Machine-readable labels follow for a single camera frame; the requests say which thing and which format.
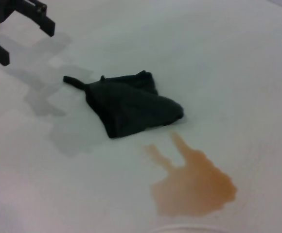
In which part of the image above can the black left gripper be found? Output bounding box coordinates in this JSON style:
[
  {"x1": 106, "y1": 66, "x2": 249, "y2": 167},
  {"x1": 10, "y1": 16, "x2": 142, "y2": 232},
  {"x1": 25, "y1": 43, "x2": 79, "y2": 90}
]
[{"x1": 0, "y1": 0, "x2": 56, "y2": 66}]

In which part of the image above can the dark blue rag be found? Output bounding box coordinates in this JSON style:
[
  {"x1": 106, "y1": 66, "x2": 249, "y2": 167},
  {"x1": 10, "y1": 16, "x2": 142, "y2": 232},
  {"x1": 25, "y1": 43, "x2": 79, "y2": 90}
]
[{"x1": 62, "y1": 69, "x2": 185, "y2": 139}]

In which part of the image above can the brown liquid stain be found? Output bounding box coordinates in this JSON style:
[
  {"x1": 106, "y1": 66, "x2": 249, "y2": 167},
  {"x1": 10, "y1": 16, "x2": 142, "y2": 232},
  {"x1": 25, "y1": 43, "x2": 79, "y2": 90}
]
[{"x1": 142, "y1": 131, "x2": 238, "y2": 217}]

